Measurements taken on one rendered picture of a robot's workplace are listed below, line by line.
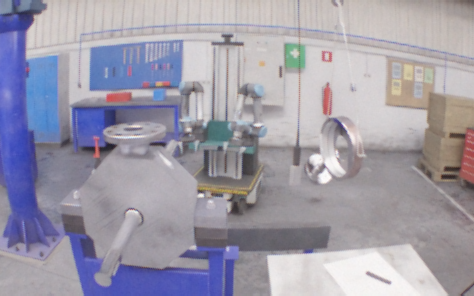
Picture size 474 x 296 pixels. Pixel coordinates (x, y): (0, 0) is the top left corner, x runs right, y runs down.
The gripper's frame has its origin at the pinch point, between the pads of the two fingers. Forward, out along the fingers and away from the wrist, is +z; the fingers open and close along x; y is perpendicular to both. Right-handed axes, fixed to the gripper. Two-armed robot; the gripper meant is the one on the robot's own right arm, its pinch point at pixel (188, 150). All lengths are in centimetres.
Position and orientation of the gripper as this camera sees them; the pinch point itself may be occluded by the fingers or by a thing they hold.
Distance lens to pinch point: 370.2
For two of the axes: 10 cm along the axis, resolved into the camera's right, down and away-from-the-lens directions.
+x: -9.9, 0.8, 1.4
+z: 0.6, 9.9, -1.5
